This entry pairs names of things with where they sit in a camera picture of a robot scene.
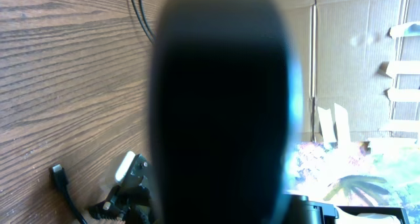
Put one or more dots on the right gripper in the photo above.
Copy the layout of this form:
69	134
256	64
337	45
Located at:
131	200

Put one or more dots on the Samsung Galaxy smartphone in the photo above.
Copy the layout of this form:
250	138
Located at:
225	106

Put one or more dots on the cardboard box wall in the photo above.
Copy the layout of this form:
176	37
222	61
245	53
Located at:
360	68

